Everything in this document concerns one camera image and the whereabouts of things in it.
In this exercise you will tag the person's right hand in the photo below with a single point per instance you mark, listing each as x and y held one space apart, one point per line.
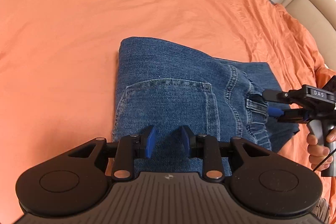
317 153

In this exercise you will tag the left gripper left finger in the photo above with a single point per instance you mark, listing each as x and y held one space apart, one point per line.
78 179

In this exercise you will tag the blue denim jeans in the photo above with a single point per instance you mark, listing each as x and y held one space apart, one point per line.
167 86

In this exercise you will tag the orange bed sheet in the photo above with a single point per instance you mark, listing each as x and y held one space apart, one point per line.
59 64

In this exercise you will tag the beige upholstered headboard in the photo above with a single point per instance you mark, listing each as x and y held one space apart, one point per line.
318 17

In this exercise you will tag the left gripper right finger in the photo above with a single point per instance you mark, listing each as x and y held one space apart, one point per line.
258 179

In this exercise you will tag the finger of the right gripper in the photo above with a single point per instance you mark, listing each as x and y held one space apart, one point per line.
300 115
289 97

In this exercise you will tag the grey patterned pyjama leg right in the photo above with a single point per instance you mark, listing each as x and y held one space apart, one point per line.
322 211

